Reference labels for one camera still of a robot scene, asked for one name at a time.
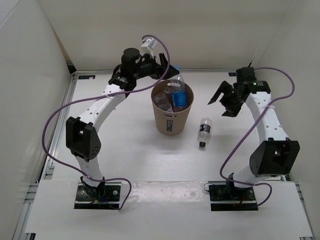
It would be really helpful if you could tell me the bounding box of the clear bottle blue cap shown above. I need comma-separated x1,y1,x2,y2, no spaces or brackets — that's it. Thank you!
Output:
169,66,188,113

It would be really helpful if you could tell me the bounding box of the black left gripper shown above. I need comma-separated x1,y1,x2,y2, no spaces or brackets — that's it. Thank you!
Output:
133,53,179,81

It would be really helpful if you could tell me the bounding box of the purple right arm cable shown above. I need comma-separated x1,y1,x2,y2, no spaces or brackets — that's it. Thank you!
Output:
219,66,296,207

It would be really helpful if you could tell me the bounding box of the clear bottle black label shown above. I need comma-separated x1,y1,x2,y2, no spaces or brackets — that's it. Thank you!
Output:
197,118,212,149

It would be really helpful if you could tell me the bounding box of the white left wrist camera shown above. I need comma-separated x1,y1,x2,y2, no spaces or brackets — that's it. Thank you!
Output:
140,38,158,58

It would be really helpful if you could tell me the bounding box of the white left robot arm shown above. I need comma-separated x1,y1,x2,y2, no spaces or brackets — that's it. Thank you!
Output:
66,48,179,200

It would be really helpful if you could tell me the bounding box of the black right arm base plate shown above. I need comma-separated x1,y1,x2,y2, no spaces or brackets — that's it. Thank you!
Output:
203,182,258,212

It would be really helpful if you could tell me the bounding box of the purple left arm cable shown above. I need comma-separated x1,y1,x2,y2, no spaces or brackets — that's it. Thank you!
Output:
42,34,172,210

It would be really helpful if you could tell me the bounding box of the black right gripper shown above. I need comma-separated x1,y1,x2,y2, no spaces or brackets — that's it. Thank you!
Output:
208,81,244,118

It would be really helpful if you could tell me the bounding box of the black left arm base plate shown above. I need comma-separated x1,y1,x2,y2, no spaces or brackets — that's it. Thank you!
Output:
73,182,122,210

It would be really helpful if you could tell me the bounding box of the beige round waste bin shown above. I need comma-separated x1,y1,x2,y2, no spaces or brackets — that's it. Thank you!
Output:
151,80,194,136

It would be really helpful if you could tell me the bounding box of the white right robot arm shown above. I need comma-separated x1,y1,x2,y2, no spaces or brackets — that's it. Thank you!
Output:
209,66,300,200

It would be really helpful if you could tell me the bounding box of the clear bottle blue orange label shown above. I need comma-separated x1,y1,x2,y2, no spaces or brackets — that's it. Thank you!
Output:
152,86,174,113

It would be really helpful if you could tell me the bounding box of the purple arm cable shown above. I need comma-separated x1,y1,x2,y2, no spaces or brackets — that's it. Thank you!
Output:
219,66,296,207
42,34,172,210

